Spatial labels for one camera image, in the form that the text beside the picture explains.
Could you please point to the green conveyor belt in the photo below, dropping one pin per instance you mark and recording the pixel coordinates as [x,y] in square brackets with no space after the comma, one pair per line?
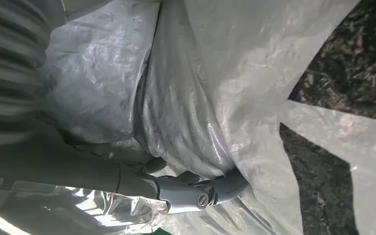
[158,233]

